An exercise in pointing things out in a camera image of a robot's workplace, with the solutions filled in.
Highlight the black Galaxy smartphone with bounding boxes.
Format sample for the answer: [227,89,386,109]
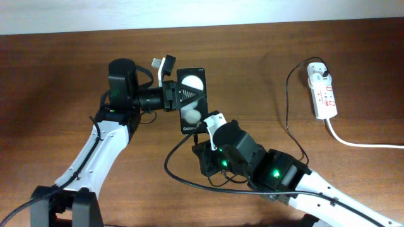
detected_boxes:
[177,67,208,134]

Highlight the black charger cable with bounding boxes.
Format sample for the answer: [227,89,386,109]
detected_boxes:
[193,56,330,166]

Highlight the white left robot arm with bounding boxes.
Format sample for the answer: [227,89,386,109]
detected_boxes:
[30,55,207,226]

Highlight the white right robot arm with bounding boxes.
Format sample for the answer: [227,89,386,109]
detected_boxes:
[193,114,401,226]

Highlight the white charger adapter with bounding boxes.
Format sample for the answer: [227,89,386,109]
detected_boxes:
[307,62,332,89]

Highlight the white power strip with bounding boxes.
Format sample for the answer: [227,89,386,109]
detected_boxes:
[307,61,338,120]

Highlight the white power strip cord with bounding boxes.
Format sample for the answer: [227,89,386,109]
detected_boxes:
[324,118,404,149]

